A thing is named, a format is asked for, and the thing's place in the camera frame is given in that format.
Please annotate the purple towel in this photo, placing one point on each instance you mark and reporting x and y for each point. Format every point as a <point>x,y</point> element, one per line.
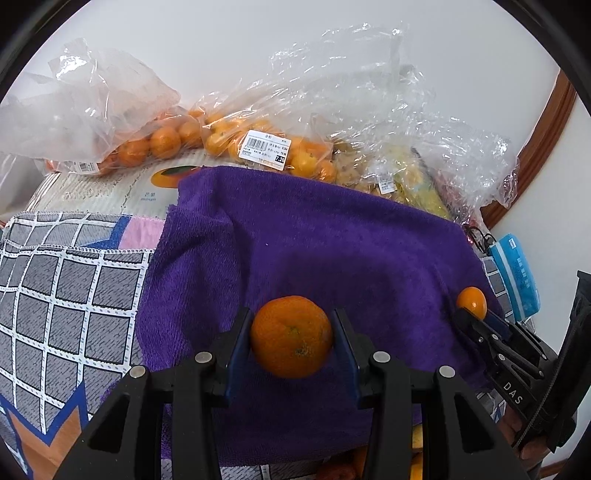
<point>314,240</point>

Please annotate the cardboard box with mango print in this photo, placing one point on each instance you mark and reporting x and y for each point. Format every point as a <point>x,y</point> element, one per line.
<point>106,191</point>

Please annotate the small mandarin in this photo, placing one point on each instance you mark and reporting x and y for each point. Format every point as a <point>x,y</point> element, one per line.
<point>472,301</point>

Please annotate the clear plastic bag of mandarins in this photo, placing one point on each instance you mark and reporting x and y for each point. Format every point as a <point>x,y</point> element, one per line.
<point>115,120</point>

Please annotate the large orange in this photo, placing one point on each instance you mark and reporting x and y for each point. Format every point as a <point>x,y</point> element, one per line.
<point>291,337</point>

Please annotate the blue tissue packet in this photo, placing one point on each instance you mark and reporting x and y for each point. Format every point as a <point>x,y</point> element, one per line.
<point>517,277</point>

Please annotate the brown wooden trim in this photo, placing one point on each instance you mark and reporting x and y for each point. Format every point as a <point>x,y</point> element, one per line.
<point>531,157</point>
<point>556,473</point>

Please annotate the labelled plastic bag of mandarins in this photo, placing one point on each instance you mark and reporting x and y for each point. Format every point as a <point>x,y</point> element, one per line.
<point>277,134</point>

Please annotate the small red black object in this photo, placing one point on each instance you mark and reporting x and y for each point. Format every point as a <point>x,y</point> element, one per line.
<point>478,237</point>

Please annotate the white plastic bag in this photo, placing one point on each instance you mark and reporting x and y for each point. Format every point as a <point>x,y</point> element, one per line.
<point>16,184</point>

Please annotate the small red fruit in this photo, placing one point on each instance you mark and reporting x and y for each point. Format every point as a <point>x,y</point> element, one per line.
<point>337,471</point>

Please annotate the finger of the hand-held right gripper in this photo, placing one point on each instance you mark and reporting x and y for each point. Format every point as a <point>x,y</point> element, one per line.
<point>501,325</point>
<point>473,327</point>

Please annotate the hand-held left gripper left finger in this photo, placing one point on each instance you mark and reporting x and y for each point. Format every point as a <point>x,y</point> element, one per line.
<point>238,355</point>

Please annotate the plastic bag of red fruit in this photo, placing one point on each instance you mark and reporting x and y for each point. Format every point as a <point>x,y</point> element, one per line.
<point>457,196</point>

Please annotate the person's right hand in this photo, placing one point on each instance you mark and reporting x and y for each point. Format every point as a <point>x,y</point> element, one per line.
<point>531,459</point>

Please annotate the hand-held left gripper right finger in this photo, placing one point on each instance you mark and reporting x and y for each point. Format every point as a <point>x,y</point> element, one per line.
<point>347,355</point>

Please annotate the plastic bag of yellow fruit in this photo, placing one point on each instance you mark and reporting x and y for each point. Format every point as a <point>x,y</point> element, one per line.
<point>422,191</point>

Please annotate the plastic bag of tan fruits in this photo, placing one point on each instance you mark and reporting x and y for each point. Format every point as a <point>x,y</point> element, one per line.
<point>358,173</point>

